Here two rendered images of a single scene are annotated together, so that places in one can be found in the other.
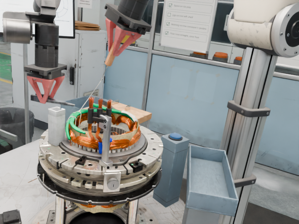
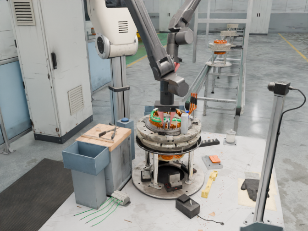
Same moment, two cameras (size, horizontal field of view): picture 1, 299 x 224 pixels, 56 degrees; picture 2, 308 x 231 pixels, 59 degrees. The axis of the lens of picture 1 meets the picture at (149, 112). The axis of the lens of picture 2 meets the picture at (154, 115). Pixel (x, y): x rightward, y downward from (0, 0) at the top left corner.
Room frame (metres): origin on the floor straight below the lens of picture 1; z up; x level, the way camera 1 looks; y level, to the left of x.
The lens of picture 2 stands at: (0.91, 1.32, 1.64)
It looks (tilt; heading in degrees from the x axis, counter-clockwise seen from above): 22 degrees down; 263
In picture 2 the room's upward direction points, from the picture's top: straight up
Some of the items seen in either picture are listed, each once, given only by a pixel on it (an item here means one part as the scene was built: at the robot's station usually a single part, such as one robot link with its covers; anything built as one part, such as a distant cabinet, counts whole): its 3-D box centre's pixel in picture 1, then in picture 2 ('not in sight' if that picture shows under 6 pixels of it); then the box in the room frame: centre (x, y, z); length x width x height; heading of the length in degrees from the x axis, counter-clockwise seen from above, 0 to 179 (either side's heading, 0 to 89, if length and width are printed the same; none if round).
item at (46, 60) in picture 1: (46, 58); (167, 98); (0.72, 0.28, 1.28); 0.10 x 0.07 x 0.07; 168
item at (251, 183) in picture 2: not in sight; (254, 184); (0.26, 0.26, 0.79); 0.24 x 0.13 x 0.02; 65
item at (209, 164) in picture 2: not in sight; (211, 161); (0.40, 0.02, 0.79); 0.12 x 0.09 x 0.02; 90
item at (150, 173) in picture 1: (153, 167); not in sight; (0.64, -0.03, 1.05); 0.09 x 0.04 x 0.01; 150
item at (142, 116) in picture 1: (116, 114); (104, 136); (1.00, 0.12, 1.05); 0.20 x 0.19 x 0.02; 60
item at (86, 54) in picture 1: (58, 78); not in sight; (3.24, 1.12, 0.60); 1.02 x 0.55 x 1.20; 65
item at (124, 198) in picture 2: not in sight; (120, 197); (0.94, 0.27, 0.80); 0.10 x 0.05 x 0.04; 139
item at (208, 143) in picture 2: not in sight; (207, 142); (0.35, -0.21, 0.79); 0.15 x 0.05 x 0.02; 8
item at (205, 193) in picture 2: not in sight; (210, 182); (0.48, 0.21, 0.80); 0.22 x 0.04 x 0.03; 59
